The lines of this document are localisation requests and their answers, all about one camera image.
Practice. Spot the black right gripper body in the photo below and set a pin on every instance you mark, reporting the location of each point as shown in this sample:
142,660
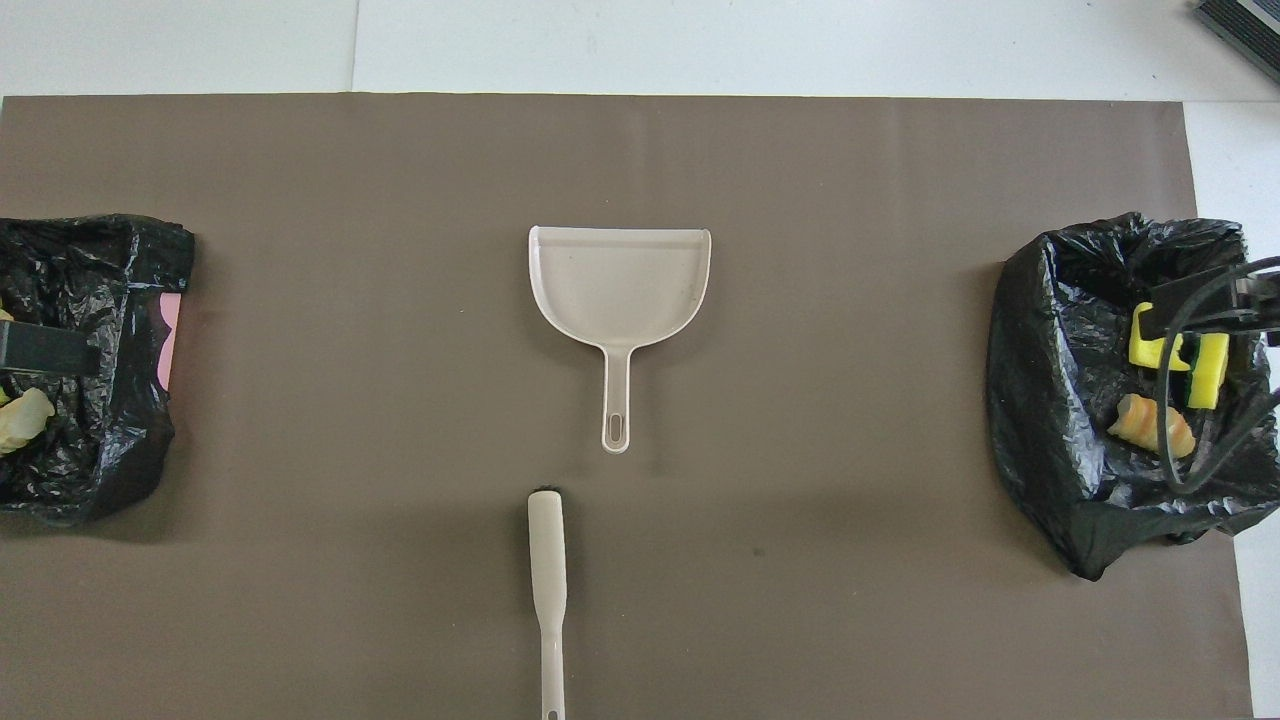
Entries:
1262,300

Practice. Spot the beige hand brush black bristles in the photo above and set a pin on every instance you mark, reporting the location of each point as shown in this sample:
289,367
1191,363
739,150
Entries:
547,560

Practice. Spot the beige plastic dustpan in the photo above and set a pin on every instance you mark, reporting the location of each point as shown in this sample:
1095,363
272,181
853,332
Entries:
620,290

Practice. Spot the pale crumpled trash lump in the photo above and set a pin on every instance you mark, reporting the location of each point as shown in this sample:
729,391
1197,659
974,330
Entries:
22,420

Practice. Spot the black bag lined pink bin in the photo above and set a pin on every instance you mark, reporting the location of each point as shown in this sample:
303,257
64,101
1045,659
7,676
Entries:
110,420

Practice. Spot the notched yellow sponge piece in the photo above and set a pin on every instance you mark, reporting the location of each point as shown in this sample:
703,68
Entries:
1148,348

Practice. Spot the yellow sponge wedge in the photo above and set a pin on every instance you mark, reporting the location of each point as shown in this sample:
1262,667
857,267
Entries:
1208,372

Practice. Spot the striped orange bread piece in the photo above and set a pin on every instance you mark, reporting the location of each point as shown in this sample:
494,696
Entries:
1140,422

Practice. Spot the dark grey ribbed box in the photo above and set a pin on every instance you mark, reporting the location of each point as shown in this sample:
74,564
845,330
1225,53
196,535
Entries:
1250,25

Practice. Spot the brown table mat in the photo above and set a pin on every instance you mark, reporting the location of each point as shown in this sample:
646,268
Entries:
800,300

